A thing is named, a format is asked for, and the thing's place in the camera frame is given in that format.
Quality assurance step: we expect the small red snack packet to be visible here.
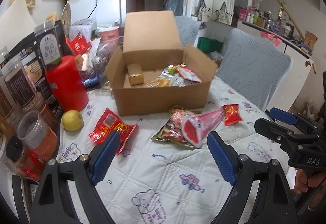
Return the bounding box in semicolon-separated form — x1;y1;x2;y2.
222;104;243;126

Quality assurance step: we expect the red foil snack bag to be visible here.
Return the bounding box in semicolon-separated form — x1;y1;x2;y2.
88;108;138;155

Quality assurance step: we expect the pink red snack pouch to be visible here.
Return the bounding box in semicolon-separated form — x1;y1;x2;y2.
181;108;224;148

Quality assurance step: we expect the dark spicy snack bag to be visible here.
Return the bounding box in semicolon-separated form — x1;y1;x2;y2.
151;106;202;150

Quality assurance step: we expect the gold rectangular box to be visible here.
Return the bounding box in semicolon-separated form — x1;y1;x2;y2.
127;63;144;86

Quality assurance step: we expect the silver purple snack pouch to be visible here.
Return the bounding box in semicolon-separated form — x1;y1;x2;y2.
158;65;189;87

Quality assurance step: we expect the right hand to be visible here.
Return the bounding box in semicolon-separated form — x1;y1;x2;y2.
293;169;325;194

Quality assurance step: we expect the yellow pear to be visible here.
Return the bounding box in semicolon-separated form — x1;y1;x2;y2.
61;110;84;132

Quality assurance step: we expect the clear orange label jar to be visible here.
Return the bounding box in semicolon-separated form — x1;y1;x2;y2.
17;110;58;162

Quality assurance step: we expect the near grey chair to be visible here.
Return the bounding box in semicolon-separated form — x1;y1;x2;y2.
216;28;293;111

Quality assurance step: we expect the grey chair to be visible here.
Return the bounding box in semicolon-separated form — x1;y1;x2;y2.
175;16;200;48
216;28;293;111

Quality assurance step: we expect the red cylindrical canister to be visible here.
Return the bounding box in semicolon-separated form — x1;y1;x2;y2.
45;55;88;112

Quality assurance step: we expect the white quilted tablecloth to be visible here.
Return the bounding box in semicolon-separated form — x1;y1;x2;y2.
56;75;296;224

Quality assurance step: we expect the brown cardboard box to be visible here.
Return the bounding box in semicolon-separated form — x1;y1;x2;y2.
104;10;218;117

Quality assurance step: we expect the left tote bag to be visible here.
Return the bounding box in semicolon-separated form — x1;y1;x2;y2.
197;0;210;23

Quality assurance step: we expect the far grey chair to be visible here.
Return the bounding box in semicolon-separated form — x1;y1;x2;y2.
175;16;200;48

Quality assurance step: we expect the black coffee bag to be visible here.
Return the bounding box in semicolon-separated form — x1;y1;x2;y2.
9;21;65;112

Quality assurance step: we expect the pink paper cup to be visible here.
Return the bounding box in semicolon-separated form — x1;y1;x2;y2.
98;26;119;41

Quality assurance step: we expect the dark lidded jar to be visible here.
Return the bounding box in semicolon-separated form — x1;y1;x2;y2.
34;20;62;70

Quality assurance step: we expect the woven round mat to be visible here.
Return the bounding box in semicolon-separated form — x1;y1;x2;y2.
61;3;71;29

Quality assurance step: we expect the white refrigerator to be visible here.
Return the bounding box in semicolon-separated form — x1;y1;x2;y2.
67;0;127;25

